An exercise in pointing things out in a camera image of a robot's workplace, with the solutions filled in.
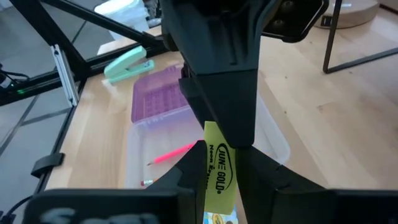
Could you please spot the clear pencil case purple lid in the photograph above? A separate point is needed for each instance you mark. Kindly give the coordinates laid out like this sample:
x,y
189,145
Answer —
x,y
155,99

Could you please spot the black table edge clamp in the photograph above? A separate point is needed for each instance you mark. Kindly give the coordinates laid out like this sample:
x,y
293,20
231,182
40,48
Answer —
x,y
46,163

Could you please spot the mint green stapler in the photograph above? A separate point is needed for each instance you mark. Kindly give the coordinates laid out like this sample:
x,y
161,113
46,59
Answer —
x,y
124,63

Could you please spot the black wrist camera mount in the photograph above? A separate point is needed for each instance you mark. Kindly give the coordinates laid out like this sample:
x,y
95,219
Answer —
x,y
295,18

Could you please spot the crayon box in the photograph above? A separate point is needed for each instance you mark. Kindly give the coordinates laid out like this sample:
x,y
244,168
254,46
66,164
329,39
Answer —
x,y
217,219

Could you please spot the yellow eraser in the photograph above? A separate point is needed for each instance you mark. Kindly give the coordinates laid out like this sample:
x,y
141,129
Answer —
x,y
220,174

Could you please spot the pink pencil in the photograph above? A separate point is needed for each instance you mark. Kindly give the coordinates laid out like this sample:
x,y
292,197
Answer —
x,y
171,153

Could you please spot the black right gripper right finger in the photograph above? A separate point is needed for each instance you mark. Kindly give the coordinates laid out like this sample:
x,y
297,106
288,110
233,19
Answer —
x,y
311,205

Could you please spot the black metal table frame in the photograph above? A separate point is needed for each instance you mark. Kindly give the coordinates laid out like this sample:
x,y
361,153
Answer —
x,y
49,31

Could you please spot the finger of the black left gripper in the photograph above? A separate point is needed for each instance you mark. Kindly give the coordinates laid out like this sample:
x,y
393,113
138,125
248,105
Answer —
x,y
189,93
230,105

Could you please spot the silver aluminium bar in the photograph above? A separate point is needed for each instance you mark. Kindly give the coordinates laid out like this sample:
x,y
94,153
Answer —
x,y
63,74

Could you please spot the white plastic bin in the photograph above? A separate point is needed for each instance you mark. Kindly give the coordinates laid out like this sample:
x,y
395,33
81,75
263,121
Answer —
x,y
124,15

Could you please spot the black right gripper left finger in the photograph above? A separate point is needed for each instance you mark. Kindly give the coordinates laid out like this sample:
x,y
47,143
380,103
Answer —
x,y
124,205

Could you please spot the wooden shelf riser black legs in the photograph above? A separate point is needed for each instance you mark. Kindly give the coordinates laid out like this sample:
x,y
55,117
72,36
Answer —
x,y
331,37

